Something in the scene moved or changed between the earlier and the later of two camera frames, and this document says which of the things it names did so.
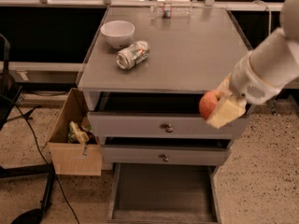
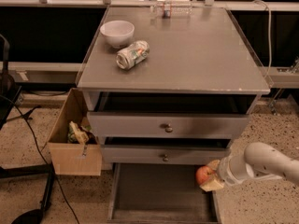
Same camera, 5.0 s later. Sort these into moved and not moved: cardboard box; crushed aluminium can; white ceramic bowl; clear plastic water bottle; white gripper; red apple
Moved: white gripper; red apple
Not moved: cardboard box; white ceramic bowl; crushed aluminium can; clear plastic water bottle
